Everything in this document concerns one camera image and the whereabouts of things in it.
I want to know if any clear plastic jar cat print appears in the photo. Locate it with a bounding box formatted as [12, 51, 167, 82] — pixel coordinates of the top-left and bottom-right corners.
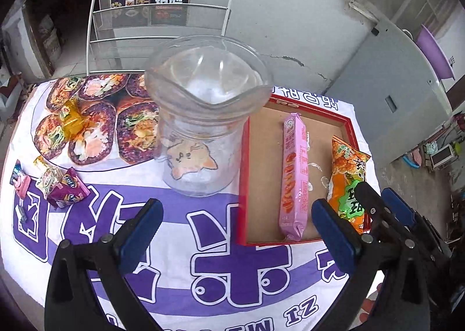
[144, 36, 274, 197]

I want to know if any small pink blue packet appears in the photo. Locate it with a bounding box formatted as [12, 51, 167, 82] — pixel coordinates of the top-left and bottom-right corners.
[9, 160, 31, 198]

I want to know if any grey metal cabinet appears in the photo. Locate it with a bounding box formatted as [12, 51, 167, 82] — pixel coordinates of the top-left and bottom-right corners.
[329, 0, 455, 168]

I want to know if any white yellow snack packet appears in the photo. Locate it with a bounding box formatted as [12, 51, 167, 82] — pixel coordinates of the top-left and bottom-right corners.
[33, 156, 66, 198]

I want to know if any orange green snack bag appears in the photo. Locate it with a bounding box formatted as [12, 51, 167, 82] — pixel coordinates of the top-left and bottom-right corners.
[327, 135, 372, 235]

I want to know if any long pink biscuit packet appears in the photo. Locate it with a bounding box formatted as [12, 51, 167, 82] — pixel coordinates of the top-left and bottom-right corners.
[278, 112, 310, 242]

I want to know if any small white appliance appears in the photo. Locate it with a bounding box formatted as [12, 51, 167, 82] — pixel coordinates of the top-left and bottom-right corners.
[430, 144, 456, 170]

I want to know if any white sack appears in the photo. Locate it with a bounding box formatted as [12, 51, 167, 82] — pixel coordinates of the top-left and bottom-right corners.
[38, 13, 62, 63]

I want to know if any red cardboard tray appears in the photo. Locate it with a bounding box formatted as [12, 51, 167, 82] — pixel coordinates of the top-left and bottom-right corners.
[238, 94, 375, 246]

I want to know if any purple snack packet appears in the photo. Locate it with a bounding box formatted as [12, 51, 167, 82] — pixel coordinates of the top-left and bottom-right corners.
[47, 167, 91, 209]

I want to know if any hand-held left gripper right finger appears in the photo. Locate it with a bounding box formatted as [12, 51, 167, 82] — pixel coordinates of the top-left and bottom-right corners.
[311, 199, 438, 331]

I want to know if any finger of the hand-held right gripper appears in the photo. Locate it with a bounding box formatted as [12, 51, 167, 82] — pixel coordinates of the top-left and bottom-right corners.
[354, 181, 404, 241]
[381, 188, 442, 249]

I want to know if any purple plastic basin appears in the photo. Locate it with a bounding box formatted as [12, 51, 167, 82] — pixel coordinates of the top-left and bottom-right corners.
[416, 24, 456, 81]

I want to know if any printed purple white tablecloth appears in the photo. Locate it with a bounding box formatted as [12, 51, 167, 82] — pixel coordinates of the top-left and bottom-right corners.
[0, 75, 367, 331]

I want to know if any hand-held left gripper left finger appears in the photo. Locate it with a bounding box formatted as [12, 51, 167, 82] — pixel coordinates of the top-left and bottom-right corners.
[44, 198, 164, 331]

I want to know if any yellow candy packet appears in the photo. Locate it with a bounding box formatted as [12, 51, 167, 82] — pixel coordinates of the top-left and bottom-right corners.
[60, 98, 91, 131]

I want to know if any white wire rack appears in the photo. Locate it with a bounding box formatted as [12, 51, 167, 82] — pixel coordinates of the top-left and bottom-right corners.
[86, 0, 241, 75]

